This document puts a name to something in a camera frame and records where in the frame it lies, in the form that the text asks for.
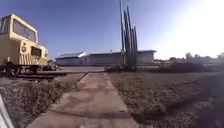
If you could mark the low building with white roof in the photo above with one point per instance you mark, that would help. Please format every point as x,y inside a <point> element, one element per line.
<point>70,60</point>

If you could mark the row of hazy trees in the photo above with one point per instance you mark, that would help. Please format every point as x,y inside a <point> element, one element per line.
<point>188,56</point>

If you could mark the bare brown soil strip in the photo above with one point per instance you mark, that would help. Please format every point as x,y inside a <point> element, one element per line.
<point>30,96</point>

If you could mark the straight concrete path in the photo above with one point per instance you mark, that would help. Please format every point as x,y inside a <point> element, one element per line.
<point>93,103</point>

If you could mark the grey gravel ground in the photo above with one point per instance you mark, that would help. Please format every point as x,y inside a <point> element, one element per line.
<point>156,90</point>

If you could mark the tall dark cactus group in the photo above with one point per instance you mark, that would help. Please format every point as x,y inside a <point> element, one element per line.
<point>128,40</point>

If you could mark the yellow rail vehicle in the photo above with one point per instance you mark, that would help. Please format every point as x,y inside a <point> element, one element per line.
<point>13,50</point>

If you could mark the long low grey building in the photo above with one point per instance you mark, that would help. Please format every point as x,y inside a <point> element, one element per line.
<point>103,58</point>

